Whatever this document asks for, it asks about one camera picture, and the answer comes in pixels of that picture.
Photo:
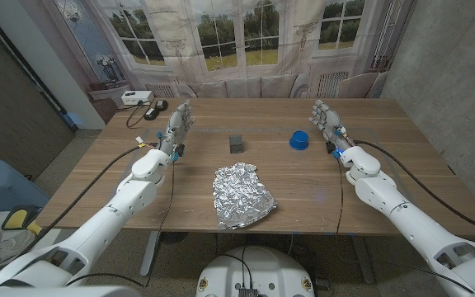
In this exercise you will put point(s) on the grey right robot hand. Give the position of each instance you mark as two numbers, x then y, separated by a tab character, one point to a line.
330	123

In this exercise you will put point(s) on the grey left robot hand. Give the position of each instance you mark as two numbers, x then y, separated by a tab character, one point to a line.
175	128

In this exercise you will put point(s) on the crinkled aluminum foil sheet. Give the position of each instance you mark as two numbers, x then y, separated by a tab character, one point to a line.
239	196

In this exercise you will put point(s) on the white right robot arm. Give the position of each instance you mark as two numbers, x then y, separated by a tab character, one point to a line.
410	222

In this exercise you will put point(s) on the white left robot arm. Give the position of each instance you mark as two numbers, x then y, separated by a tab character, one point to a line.
109	218

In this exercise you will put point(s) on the blue plastic cup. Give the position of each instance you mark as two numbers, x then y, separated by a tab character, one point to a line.
299	140

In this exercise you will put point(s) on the white power strip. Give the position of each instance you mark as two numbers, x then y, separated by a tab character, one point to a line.
136	97

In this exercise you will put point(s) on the dark grey cube block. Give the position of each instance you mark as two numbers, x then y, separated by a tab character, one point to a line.
236	144

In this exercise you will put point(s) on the printed window scene backdrop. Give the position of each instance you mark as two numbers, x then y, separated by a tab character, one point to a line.
221	41

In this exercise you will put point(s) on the grey table leg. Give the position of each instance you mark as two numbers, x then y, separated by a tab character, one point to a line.
150	251
363	260

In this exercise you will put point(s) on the white robot torso base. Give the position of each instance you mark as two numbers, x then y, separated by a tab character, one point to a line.
256	272

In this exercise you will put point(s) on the grey sneaker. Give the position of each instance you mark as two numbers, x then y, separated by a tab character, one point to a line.
2	247

